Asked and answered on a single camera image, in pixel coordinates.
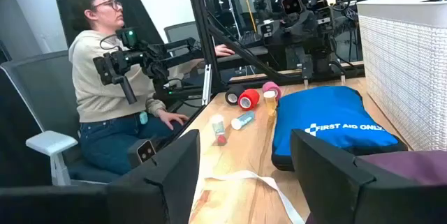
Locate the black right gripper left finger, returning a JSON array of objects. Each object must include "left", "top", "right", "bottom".
[{"left": 104, "top": 129, "right": 201, "bottom": 224}]

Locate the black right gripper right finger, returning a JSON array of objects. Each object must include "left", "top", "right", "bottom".
[{"left": 290, "top": 128, "right": 447, "bottom": 224}]

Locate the pink bandage roll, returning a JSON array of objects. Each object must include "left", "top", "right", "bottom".
[{"left": 261, "top": 81, "right": 282, "bottom": 101}]

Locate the amber pill bottle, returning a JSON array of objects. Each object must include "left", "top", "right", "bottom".
[{"left": 263, "top": 90, "right": 279, "bottom": 117}]

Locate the red bandage roll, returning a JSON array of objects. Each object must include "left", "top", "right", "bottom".
[{"left": 237, "top": 88, "right": 261, "bottom": 112}]

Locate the black bandage roll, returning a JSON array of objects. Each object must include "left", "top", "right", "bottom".
[{"left": 224, "top": 84, "right": 246, "bottom": 106}]

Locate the teal bottle with red heart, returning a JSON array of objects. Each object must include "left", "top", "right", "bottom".
[{"left": 210, "top": 113, "right": 228, "bottom": 147}]

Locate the purple cloth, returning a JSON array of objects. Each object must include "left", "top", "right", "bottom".
[{"left": 354, "top": 149, "right": 447, "bottom": 187}]

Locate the blue first aid bag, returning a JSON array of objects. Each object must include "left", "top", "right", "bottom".
[{"left": 271, "top": 84, "right": 409, "bottom": 172}]

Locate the white plastic laundry basket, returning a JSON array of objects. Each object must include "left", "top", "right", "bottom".
[{"left": 356, "top": 0, "right": 447, "bottom": 151}]

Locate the grey mesh chair back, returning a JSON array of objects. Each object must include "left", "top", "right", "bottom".
[{"left": 163, "top": 21, "right": 202, "bottom": 54}]

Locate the person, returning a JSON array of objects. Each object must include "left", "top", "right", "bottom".
[{"left": 68, "top": 0, "right": 235, "bottom": 177}]

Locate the grey office chair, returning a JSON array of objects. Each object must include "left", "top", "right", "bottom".
[{"left": 0, "top": 50, "right": 122, "bottom": 186}]

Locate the black folding panel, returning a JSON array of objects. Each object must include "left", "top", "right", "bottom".
[{"left": 55, "top": 0, "right": 165, "bottom": 49}]

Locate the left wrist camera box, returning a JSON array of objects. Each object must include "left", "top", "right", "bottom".
[{"left": 280, "top": 0, "right": 305, "bottom": 16}]

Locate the table-level camera box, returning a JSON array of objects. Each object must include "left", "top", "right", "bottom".
[{"left": 127, "top": 139, "right": 157, "bottom": 169}]

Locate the yellow cable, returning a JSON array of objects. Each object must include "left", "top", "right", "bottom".
[{"left": 240, "top": 0, "right": 258, "bottom": 33}]

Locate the white webbing strap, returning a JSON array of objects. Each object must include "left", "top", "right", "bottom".
[{"left": 204, "top": 170, "right": 307, "bottom": 224}]

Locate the black aluminium rig frame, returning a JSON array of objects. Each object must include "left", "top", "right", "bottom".
[{"left": 184, "top": 0, "right": 366, "bottom": 96}]

